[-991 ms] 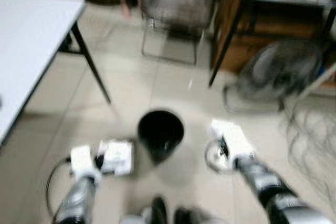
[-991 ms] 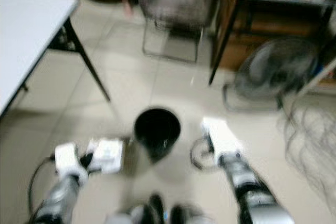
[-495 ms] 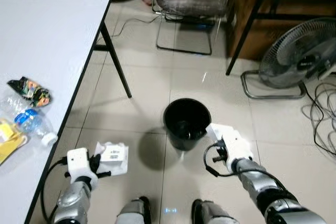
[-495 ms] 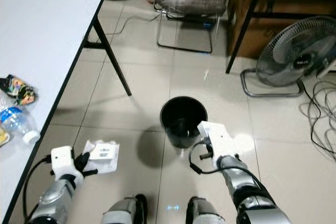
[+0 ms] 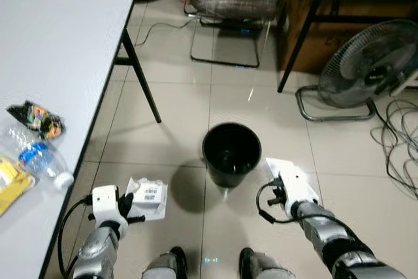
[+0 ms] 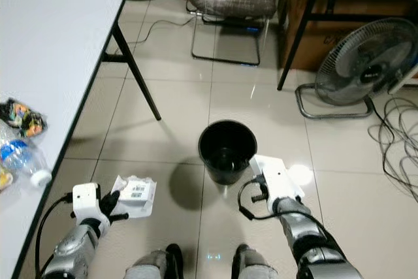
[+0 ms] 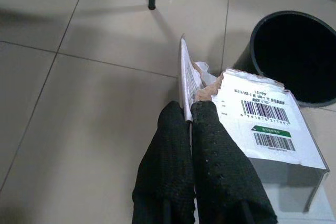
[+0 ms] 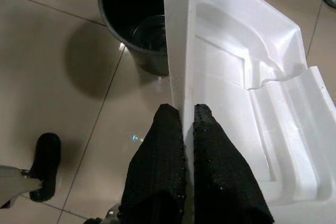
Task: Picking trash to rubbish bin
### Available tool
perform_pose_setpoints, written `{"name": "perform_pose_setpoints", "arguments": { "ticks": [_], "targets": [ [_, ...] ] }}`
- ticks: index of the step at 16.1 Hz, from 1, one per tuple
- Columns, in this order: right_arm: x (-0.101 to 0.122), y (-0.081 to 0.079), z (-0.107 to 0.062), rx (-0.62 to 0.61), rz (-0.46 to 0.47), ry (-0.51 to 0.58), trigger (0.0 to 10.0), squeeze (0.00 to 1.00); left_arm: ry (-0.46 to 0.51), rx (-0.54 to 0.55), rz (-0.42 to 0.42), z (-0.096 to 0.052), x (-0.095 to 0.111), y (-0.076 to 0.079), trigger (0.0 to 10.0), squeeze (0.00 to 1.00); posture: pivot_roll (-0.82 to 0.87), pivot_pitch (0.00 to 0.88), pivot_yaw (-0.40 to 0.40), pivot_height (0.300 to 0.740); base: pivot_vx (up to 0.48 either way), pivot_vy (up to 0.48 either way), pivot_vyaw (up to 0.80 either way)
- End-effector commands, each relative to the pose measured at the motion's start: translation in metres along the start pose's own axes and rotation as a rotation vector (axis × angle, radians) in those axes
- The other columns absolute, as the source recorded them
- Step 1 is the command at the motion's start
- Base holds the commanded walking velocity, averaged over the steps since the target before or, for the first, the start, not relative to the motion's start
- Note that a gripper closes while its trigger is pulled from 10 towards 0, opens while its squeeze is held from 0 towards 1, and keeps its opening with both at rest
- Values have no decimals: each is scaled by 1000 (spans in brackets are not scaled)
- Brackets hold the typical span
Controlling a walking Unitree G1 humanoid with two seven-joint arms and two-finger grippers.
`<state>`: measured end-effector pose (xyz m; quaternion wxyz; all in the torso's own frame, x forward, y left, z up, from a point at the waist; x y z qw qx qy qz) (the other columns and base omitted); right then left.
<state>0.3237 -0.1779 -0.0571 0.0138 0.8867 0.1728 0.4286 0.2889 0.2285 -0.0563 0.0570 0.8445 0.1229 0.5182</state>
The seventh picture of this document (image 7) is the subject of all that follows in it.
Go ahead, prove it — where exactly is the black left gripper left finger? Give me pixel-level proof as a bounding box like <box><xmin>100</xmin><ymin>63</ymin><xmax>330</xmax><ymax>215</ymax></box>
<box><xmin>131</xmin><ymin>100</ymin><xmax>196</xmax><ymax>224</ymax></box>

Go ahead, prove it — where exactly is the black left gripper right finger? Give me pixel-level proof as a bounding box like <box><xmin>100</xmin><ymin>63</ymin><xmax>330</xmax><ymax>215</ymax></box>
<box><xmin>190</xmin><ymin>100</ymin><xmax>279</xmax><ymax>224</ymax></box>

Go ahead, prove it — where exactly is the torn white cardboard box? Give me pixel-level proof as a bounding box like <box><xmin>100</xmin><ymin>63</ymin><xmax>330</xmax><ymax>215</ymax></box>
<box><xmin>178</xmin><ymin>34</ymin><xmax>330</xmax><ymax>213</ymax></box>

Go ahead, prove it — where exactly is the black round rubbish bin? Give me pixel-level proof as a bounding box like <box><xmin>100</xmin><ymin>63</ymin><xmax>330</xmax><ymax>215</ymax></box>
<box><xmin>233</xmin><ymin>10</ymin><xmax>336</xmax><ymax>109</ymax></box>

